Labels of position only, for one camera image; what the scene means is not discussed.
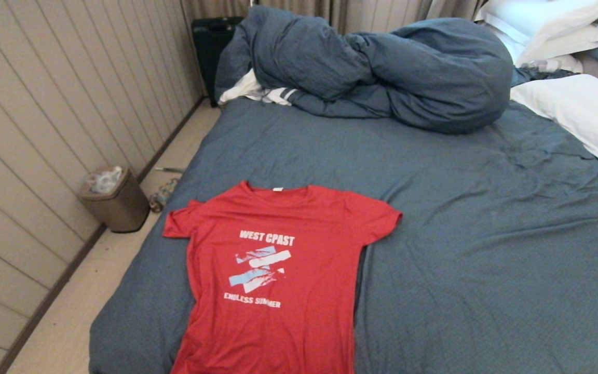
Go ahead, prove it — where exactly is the red printed t-shirt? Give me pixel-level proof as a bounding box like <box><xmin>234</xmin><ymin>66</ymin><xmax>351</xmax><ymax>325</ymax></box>
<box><xmin>162</xmin><ymin>180</ymin><xmax>403</xmax><ymax>374</ymax></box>

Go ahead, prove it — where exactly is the white striped garment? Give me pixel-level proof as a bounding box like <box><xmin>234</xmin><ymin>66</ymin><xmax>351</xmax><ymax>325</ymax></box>
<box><xmin>218</xmin><ymin>69</ymin><xmax>298</xmax><ymax>107</ymax></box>

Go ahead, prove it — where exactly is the patterned slipper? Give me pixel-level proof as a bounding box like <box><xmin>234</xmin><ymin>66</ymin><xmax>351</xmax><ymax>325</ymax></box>
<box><xmin>148</xmin><ymin>178</ymin><xmax>180</xmax><ymax>212</ymax></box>

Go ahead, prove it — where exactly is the black suitcase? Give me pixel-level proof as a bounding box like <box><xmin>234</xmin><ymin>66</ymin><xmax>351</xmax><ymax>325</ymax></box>
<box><xmin>191</xmin><ymin>17</ymin><xmax>245</xmax><ymax>108</ymax></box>

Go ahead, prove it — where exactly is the crumpled blue duvet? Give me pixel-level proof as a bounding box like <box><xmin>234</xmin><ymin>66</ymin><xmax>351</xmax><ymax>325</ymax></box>
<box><xmin>214</xmin><ymin>5</ymin><xmax>514</xmax><ymax>135</ymax></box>

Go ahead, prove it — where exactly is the brown trash bin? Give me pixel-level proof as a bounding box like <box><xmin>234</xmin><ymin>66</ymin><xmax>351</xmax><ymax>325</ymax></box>
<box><xmin>77</xmin><ymin>166</ymin><xmax>150</xmax><ymax>233</ymax></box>

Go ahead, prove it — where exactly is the large white pillow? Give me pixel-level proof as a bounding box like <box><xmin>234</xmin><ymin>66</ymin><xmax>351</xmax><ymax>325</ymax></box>
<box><xmin>510</xmin><ymin>74</ymin><xmax>598</xmax><ymax>180</ymax></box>

